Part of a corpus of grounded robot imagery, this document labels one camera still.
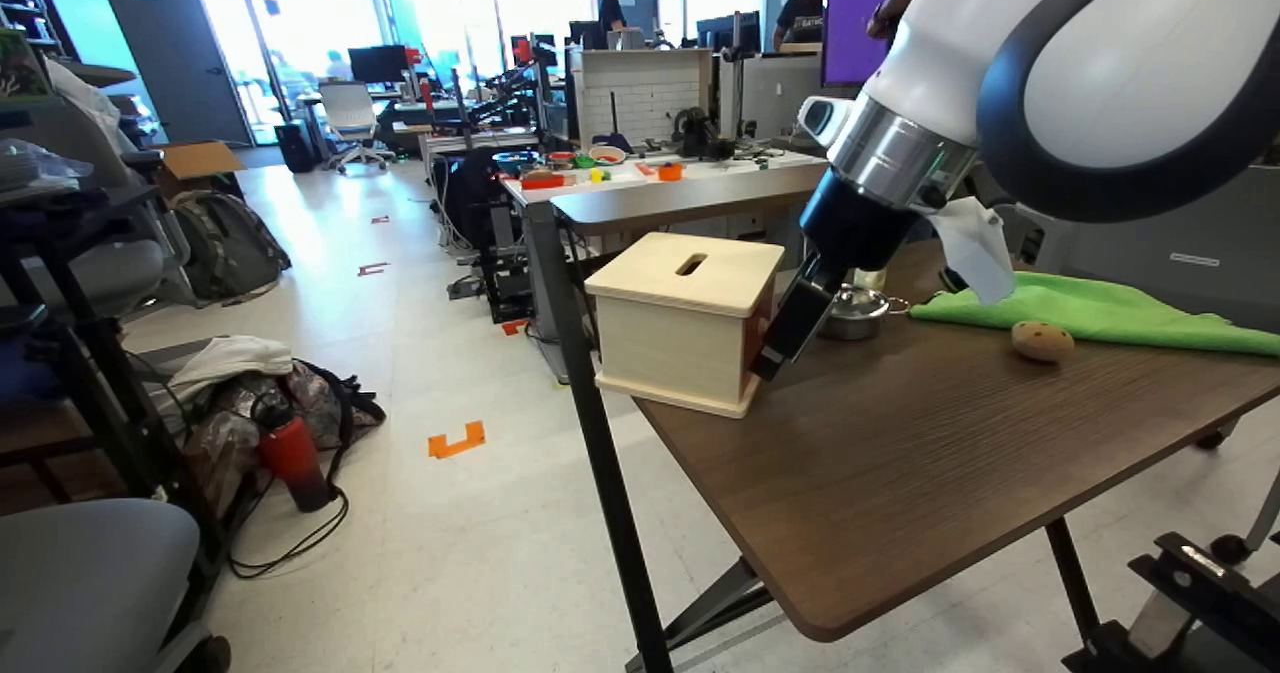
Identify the red-brown drawer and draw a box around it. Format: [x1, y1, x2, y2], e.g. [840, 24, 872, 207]
[741, 288, 779, 378]

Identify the wooden box with drawer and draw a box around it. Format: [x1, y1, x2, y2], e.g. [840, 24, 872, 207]
[584, 231, 787, 420]

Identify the small metal pot with lid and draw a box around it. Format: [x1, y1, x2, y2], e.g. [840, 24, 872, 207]
[819, 284, 912, 343]

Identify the white crumpled paper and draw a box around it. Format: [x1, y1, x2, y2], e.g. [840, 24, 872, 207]
[925, 196, 1018, 306]

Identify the grey table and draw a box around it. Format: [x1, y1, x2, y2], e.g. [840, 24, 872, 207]
[499, 146, 830, 344]

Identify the purple screen monitor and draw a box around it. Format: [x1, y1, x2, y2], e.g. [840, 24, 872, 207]
[821, 0, 894, 90]

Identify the brown cookie toy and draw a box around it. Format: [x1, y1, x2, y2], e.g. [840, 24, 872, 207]
[1011, 320, 1077, 365]

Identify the white brick panel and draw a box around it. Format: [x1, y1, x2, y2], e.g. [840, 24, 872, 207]
[568, 47, 717, 151]

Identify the green cloth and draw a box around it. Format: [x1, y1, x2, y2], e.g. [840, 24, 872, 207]
[909, 271, 1280, 359]

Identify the grey cabinet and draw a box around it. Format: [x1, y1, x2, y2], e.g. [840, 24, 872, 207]
[1008, 161, 1280, 335]

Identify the stand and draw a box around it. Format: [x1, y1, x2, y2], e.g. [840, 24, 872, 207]
[1061, 531, 1280, 673]

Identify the black monitor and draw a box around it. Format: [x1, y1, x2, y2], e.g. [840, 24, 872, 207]
[347, 44, 410, 86]

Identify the white office chair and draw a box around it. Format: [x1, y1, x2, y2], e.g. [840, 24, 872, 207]
[317, 80, 398, 175]

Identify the red water bottle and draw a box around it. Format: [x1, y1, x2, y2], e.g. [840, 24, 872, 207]
[251, 391, 337, 515]

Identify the grey backpack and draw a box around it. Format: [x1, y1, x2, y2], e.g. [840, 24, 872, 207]
[169, 190, 294, 304]

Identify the heap of bags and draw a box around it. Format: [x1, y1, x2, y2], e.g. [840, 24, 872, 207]
[150, 335, 388, 499]

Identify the cardboard box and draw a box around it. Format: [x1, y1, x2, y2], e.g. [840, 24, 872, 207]
[158, 140, 247, 197]

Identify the grey door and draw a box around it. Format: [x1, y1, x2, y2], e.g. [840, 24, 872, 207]
[88, 0, 253, 146]

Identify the black rack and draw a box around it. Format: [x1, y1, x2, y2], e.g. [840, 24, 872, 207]
[0, 148, 236, 594]

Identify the grey office chair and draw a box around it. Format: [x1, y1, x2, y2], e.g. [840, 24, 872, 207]
[0, 497, 233, 673]

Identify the black cable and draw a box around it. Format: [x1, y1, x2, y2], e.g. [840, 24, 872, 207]
[227, 486, 352, 581]

